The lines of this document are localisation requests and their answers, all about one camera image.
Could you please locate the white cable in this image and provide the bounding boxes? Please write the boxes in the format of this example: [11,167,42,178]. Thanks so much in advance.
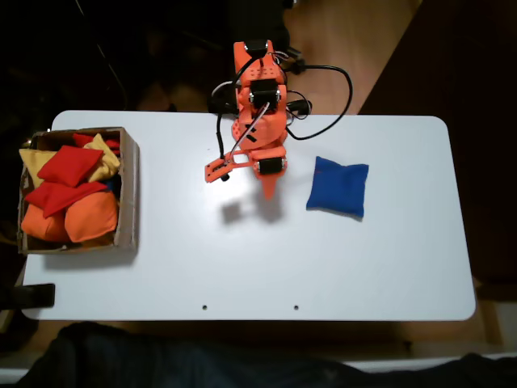
[212,79,240,98]

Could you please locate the cardboard box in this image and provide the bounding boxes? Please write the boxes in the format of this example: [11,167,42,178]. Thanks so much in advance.
[17,127,141,255]

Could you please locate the white servo wire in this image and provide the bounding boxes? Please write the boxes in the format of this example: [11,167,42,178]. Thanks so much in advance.
[232,103,271,162]

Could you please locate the yellow bean bag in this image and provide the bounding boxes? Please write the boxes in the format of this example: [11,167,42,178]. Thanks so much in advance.
[82,133,121,183]
[19,148,57,189]

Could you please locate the person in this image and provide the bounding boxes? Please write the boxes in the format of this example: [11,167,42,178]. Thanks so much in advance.
[15,321,517,388]

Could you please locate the red bean bag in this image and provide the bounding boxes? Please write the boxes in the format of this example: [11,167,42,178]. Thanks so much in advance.
[36,145,105,188]
[24,180,109,218]
[72,133,121,157]

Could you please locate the black camera cable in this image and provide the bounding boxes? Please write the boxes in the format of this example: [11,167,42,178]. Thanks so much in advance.
[215,60,355,161]

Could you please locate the orange bean bag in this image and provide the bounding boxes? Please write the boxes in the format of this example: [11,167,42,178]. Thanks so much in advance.
[64,190,120,243]
[20,204,69,243]

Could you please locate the orange camera mount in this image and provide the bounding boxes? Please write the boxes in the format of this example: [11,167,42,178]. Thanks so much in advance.
[203,149,254,185]

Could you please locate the black table clamp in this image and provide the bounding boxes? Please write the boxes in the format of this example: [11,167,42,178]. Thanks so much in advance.
[0,284,56,310]

